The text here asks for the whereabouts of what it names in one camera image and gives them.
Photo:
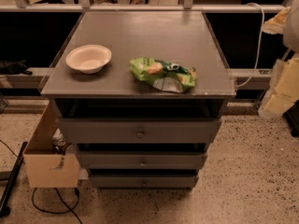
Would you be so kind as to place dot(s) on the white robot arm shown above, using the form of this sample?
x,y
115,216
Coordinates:
x,y
291,32

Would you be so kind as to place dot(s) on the grey bottom drawer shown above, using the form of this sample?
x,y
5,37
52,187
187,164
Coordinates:
x,y
144,181

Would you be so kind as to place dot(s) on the black object on rail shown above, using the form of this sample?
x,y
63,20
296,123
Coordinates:
x,y
14,68

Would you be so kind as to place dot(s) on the grey drawer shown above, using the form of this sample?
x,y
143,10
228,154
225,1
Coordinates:
x,y
141,160
144,181
138,130

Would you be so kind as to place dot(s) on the metal can in box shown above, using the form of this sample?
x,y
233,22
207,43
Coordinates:
x,y
59,142

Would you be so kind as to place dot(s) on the black bar on floor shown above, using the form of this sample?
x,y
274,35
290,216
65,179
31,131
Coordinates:
x,y
10,177

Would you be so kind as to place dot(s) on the grey top drawer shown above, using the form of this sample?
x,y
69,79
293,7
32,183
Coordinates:
x,y
138,130

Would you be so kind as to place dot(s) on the green chip bag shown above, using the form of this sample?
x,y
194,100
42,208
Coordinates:
x,y
163,75

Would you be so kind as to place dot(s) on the tan wooden box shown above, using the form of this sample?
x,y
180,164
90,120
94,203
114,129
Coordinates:
x,y
45,167

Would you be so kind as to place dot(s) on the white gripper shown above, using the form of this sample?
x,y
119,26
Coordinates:
x,y
292,28

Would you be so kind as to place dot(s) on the white paper bowl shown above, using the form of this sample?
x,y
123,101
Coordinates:
x,y
88,59

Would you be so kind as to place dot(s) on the grey drawer cabinet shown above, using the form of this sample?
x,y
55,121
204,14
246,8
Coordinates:
x,y
181,37

